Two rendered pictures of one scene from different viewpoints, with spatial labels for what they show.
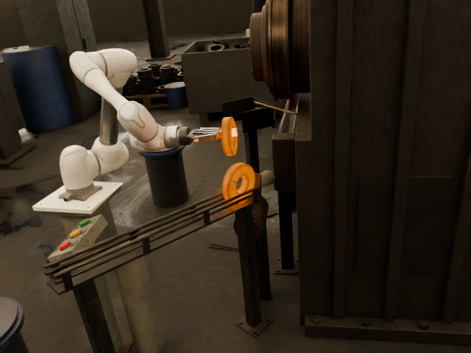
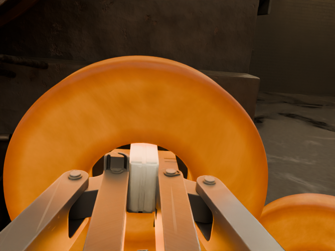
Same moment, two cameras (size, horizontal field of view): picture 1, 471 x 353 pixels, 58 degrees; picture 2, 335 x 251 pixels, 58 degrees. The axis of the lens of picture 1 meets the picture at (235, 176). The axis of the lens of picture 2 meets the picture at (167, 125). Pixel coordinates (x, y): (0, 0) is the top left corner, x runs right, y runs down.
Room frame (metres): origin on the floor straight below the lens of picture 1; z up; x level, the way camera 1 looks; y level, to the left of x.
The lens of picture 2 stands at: (1.63, 0.18, 0.91)
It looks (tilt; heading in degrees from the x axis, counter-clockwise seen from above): 16 degrees down; 252
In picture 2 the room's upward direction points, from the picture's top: 5 degrees clockwise
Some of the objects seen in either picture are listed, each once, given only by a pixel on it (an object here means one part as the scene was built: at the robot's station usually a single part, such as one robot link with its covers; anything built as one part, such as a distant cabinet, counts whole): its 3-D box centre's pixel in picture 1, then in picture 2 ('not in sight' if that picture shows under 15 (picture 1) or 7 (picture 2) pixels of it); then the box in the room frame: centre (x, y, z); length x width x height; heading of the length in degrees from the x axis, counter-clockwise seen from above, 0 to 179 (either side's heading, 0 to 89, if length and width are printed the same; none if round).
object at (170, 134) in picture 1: (174, 136); not in sight; (1.64, 0.23, 0.83); 0.09 x 0.06 x 0.09; 168
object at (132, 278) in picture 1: (138, 300); not in sight; (1.34, 0.44, 0.26); 0.12 x 0.12 x 0.52
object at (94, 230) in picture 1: (94, 295); not in sight; (1.33, 0.61, 0.31); 0.24 x 0.16 x 0.62; 168
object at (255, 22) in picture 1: (258, 47); not in sight; (1.87, -0.15, 1.11); 0.28 x 0.06 x 0.28; 168
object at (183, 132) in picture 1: (190, 135); not in sight; (1.63, 0.16, 0.83); 0.09 x 0.08 x 0.07; 78
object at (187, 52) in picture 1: (237, 75); not in sight; (4.68, -0.13, 0.39); 1.03 x 0.83 x 0.79; 82
